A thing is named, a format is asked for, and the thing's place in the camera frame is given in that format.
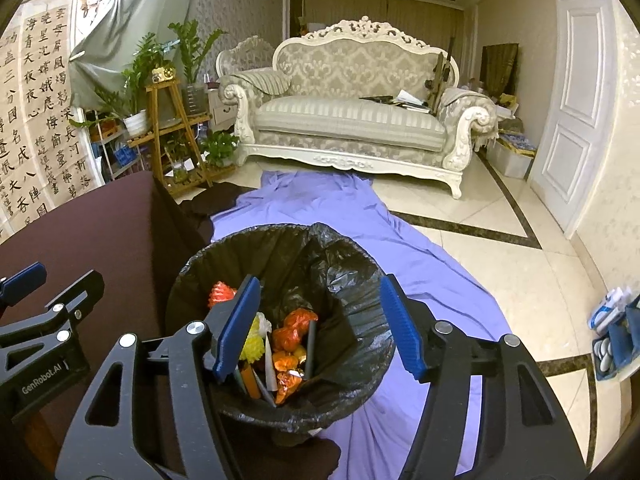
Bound black tube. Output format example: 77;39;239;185
303;320;318;380

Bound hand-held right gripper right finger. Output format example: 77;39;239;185
379;275;588;480

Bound white sachet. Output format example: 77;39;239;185
263;335;279;393

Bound yellow foam fruit net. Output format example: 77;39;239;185
239;330;268;363

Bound dark framed panel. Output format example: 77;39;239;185
481;42;519;101

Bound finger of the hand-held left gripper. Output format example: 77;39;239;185
0;261;48;306
0;270;106;341

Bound white storage box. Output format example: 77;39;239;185
486;130;538;181

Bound broad leaf potted plant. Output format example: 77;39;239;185
67;85;123;136

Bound ornate white sofa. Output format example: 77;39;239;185
218;16;499;200

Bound white flower pot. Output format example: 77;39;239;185
122;109;148;137

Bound ornate white armchair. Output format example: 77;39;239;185
215;35;277;81

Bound bin with black liner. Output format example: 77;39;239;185
165;222;397;433

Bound tall glossy leaf plant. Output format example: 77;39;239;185
167;19;226;86

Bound calligraphy paper sheet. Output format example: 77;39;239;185
0;25;56;241
22;0;96;201

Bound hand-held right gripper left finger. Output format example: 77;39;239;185
62;274;263;480

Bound low green plant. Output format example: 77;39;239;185
200;130;241;168

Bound red foam fruit net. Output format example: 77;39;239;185
207;281;237;309

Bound white door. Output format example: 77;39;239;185
527;0;618;241

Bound red plastic bag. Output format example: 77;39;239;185
271;308;320;353

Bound small orange wrapper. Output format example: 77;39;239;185
240;364;262;401

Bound purple cloth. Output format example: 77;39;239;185
210;169;513;480

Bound papers and books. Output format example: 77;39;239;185
360;89;431;111

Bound grey flower pot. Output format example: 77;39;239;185
181;82;207;116

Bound dark toy rifle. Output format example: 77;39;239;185
425;35;458;113

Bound metal shelf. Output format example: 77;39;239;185
90;120;138;183

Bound grey curtain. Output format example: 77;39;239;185
67;0;201;111

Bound light blue sachet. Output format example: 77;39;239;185
254;377;277;409

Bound fern plant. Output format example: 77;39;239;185
95;32;173;121

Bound wooden plant stand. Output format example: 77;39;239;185
127;77;213;198

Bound orange plastic bag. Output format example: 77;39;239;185
272;351;305;406

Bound striped cushion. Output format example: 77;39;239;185
230;69;292;96

